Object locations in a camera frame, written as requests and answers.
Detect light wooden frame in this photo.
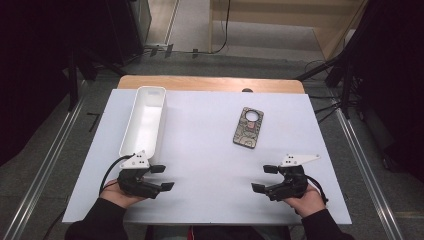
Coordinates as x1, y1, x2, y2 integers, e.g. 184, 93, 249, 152
209, 0, 368, 61

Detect patterned phone case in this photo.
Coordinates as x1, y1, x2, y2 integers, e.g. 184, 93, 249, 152
232, 106, 265, 150

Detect person's right hand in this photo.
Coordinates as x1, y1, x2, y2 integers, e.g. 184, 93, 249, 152
283, 183, 327, 219

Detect person's left hand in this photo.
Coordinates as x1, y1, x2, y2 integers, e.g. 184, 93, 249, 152
99, 179, 148, 209

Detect white plastic bin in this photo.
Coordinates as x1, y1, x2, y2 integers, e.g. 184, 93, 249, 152
118, 85, 168, 168

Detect thin black floor cables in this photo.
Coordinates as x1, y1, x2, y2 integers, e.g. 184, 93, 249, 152
304, 59, 344, 124

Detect wooden table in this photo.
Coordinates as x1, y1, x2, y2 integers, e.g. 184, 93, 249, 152
117, 74, 306, 94

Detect black floor cable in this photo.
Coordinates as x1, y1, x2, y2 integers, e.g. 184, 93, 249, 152
191, 0, 232, 55

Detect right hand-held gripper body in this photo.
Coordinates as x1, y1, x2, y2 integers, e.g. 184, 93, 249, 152
265, 153, 321, 202

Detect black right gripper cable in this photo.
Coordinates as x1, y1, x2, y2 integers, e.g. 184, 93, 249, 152
305, 174, 330, 205

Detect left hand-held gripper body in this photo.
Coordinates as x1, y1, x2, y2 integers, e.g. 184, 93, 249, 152
116, 149, 162, 200

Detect black stand legs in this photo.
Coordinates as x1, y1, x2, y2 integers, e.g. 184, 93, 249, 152
68, 49, 128, 112
296, 56, 355, 120

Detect metal floor rail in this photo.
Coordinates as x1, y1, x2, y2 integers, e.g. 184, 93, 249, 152
334, 108, 406, 240
3, 96, 86, 240

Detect black curtain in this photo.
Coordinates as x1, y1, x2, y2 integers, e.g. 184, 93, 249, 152
0, 0, 113, 168
346, 0, 424, 183

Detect dark cabinet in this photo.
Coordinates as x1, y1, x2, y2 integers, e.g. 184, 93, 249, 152
106, 0, 153, 66

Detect white board sheet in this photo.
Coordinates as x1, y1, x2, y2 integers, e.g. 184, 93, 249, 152
62, 88, 353, 225

